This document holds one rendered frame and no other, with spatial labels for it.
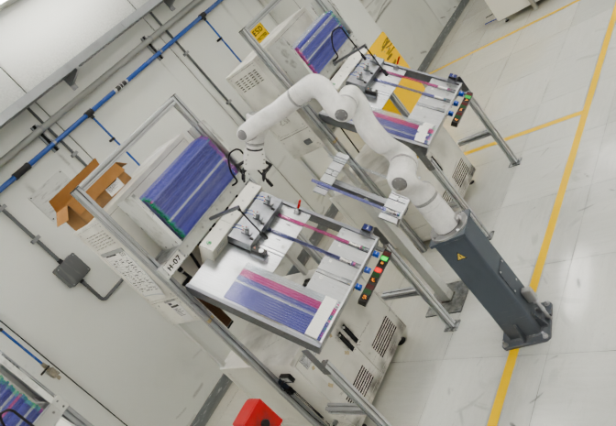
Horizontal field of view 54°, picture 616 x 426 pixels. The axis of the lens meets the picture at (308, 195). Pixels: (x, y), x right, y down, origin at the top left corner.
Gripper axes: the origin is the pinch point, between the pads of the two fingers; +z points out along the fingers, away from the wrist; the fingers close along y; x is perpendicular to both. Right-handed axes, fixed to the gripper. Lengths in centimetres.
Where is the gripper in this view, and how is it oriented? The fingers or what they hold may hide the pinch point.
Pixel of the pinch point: (253, 179)
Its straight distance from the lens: 283.8
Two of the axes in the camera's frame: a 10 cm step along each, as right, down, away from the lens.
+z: -0.6, 9.2, 3.9
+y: -9.6, 0.5, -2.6
